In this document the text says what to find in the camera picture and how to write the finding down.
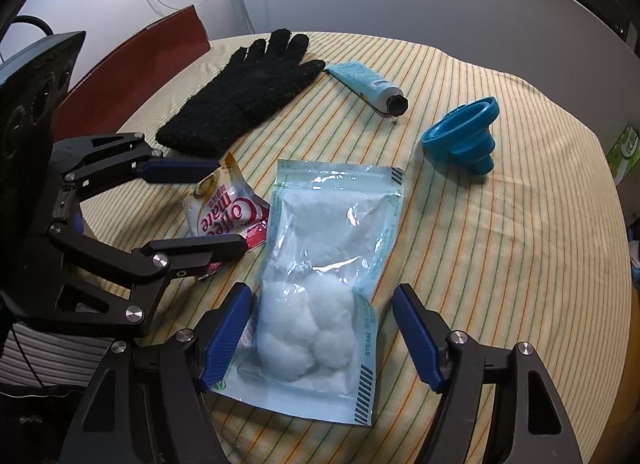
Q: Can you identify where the red cardboard box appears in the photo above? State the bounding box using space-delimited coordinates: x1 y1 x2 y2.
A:
50 4 211 141

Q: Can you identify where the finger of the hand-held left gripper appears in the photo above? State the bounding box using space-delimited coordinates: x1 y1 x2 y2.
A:
25 223 251 338
50 131 222 205

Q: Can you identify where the black cable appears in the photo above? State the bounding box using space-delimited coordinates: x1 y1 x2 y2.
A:
7 15 54 43

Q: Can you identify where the grey striped cloth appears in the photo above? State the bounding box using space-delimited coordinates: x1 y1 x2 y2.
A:
0 319 109 391

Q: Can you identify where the black knit glove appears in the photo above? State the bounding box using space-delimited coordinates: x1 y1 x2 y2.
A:
155 28 327 159

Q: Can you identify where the clear cotton ball bag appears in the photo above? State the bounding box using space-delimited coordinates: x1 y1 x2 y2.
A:
212 159 405 426

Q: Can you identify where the dark cloth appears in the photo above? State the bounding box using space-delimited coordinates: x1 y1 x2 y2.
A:
0 386 81 464

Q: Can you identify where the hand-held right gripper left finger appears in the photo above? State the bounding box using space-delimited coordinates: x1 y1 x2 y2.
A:
60 281 254 464

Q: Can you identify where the blue collapsible funnel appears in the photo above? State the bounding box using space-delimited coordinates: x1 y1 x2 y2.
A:
420 95 503 176

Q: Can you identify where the green shopping bag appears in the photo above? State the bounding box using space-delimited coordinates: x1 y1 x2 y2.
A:
605 123 640 186

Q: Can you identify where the creamer packet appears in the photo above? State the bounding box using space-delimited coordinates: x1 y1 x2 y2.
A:
182 151 271 280

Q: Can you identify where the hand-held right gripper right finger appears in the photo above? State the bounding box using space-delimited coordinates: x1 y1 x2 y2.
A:
391 283 584 464

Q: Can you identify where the light blue tube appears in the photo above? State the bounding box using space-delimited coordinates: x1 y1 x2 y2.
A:
323 61 410 118

